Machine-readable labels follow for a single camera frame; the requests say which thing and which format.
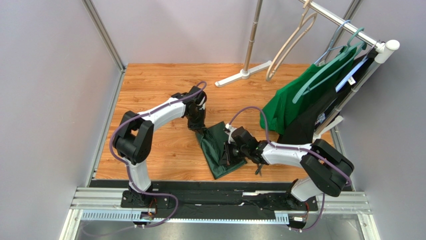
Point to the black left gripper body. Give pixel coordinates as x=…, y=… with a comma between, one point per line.
x=196, y=121

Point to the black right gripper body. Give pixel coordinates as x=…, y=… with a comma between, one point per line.
x=227, y=153

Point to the dark green cloth napkin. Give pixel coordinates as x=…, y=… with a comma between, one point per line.
x=211, y=141

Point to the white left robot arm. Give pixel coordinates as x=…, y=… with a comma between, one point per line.
x=131, y=142

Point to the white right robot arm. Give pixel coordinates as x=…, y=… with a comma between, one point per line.
x=328, y=171

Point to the silver fork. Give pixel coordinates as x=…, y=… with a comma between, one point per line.
x=259, y=170

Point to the black garment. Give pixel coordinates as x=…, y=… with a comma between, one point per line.
x=296, y=123

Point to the metal rack upright pole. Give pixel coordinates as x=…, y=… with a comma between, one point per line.
x=252, y=36

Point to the blue clothes hanger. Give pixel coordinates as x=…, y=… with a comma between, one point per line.
x=321, y=60

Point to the teal clothes hanger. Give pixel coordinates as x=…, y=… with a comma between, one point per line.
x=331, y=68

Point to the metal clothes rack rail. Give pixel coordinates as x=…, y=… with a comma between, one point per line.
x=384, y=49

